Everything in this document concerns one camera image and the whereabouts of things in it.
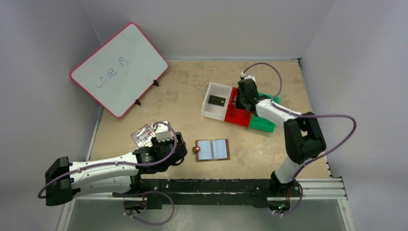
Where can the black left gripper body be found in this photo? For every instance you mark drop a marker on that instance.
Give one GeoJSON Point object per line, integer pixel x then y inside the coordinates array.
{"type": "Point", "coordinates": [180, 147]}

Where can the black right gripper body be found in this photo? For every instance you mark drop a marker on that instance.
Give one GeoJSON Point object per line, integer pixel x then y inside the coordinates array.
{"type": "Point", "coordinates": [241, 99]}

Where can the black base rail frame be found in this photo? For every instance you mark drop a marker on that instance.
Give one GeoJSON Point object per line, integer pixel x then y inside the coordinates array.
{"type": "Point", "coordinates": [253, 192]}

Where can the green plastic bin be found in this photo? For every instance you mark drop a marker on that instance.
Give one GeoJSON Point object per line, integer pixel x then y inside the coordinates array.
{"type": "Point", "coordinates": [261, 124]}

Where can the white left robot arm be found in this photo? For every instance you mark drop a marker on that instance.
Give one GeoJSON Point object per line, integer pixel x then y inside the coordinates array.
{"type": "Point", "coordinates": [67, 180]}

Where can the white plastic bin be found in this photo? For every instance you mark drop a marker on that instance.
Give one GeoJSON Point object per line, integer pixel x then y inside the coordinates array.
{"type": "Point", "coordinates": [214, 111]}

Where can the brown leather card holder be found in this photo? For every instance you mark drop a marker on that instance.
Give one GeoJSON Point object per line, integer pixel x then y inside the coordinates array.
{"type": "Point", "coordinates": [211, 150]}

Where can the black credit card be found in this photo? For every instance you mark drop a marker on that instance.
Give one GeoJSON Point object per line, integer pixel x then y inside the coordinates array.
{"type": "Point", "coordinates": [216, 100]}

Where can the pack of coloured markers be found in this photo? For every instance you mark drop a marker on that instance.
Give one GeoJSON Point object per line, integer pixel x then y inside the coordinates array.
{"type": "Point", "coordinates": [143, 136]}

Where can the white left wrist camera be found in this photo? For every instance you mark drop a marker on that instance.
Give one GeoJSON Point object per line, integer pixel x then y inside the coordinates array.
{"type": "Point", "coordinates": [162, 132]}

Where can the red plastic bin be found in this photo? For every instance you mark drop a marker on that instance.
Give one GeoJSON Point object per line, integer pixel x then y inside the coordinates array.
{"type": "Point", "coordinates": [236, 116]}

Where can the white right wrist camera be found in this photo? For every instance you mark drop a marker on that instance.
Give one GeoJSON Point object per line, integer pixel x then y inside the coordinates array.
{"type": "Point", "coordinates": [246, 76]}

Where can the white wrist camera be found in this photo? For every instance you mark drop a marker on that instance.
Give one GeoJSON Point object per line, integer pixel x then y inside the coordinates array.
{"type": "Point", "coordinates": [246, 76]}
{"type": "Point", "coordinates": [162, 132]}

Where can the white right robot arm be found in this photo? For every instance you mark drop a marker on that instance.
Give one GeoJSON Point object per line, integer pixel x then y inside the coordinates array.
{"type": "Point", "coordinates": [302, 134]}

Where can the pink framed whiteboard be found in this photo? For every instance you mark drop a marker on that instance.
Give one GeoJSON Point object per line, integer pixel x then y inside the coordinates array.
{"type": "Point", "coordinates": [121, 70]}

